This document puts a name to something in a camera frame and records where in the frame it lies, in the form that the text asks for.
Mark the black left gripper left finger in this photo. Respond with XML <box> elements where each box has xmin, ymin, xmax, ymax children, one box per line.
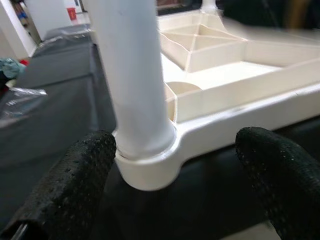
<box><xmin>0</xmin><ymin>129</ymin><xmax>117</xmax><ymax>240</ymax></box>

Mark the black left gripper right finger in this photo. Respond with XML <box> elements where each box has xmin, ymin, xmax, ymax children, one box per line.
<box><xmin>235</xmin><ymin>126</ymin><xmax>320</xmax><ymax>240</ymax></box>

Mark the white plastic table leg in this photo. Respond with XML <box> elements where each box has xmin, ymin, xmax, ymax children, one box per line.
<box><xmin>201</xmin><ymin>0</ymin><xmax>222</xmax><ymax>15</ymax></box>
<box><xmin>86</xmin><ymin>0</ymin><xmax>178</xmax><ymax>161</ymax></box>

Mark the white plastic table top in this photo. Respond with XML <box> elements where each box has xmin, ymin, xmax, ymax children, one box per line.
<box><xmin>112</xmin><ymin>11</ymin><xmax>320</xmax><ymax>192</ymax></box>

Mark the black table cloth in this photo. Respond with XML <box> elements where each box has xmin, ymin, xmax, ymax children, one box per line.
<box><xmin>0</xmin><ymin>32</ymin><xmax>320</xmax><ymax>240</ymax></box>

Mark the clear tape strip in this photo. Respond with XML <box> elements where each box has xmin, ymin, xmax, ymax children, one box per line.
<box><xmin>0</xmin><ymin>86</ymin><xmax>48</xmax><ymax>123</ymax></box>

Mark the green red cloth bundle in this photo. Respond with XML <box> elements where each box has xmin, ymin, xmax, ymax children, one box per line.
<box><xmin>0</xmin><ymin>56</ymin><xmax>28</xmax><ymax>78</ymax></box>

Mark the red small bucket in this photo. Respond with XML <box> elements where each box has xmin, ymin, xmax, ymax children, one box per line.
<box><xmin>66</xmin><ymin>7</ymin><xmax>78</xmax><ymax>21</ymax></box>

